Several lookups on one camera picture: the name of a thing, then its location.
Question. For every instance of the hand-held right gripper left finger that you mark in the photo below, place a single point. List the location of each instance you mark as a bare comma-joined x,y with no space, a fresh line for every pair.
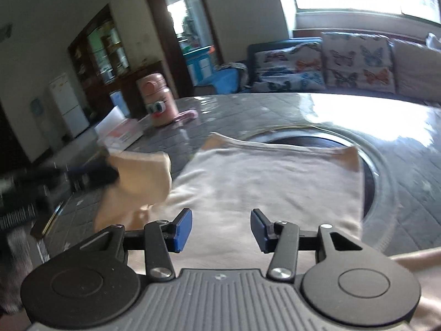
182,229

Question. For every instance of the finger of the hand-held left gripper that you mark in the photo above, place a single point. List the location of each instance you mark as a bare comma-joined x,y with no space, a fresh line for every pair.
98,176

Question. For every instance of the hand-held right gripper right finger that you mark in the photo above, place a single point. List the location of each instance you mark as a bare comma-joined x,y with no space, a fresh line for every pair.
260,229

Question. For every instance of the beige shirt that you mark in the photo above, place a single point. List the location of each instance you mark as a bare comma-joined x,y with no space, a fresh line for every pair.
262,186

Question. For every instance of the dark flat phone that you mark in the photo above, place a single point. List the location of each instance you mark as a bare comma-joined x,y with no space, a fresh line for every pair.
46,220

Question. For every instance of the white and pink box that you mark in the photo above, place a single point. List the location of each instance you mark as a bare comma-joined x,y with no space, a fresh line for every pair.
120,129

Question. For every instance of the water dispenser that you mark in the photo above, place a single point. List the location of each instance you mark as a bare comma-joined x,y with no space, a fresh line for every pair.
40,117

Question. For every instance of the white refrigerator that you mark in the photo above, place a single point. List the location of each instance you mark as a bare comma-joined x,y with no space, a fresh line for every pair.
68,105

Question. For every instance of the pink thermos bottle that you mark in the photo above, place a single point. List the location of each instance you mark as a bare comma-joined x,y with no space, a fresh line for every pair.
157,100

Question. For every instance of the small pink cloth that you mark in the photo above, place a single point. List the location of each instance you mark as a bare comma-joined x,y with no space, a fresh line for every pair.
186,115

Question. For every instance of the dark wooden cabinet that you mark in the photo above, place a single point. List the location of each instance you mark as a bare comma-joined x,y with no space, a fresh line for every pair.
103,58

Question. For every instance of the cream folded garment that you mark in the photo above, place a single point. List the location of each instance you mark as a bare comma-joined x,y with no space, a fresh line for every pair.
370,179

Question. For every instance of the blue shelf unit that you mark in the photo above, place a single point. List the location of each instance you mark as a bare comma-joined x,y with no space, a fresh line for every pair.
199,65

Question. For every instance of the wide butterfly print cushion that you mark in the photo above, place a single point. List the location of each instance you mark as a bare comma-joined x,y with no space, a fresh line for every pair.
289,67

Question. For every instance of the doorway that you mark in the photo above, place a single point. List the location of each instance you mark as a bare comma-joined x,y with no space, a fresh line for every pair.
186,24

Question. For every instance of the dark blue sofa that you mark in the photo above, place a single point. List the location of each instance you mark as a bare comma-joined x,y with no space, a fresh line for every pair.
272,46

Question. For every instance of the square butterfly print cushion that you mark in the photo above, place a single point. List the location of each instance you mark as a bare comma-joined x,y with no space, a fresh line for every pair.
358,62

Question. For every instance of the plain beige cushion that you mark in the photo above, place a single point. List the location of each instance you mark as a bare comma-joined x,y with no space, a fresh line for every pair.
417,69

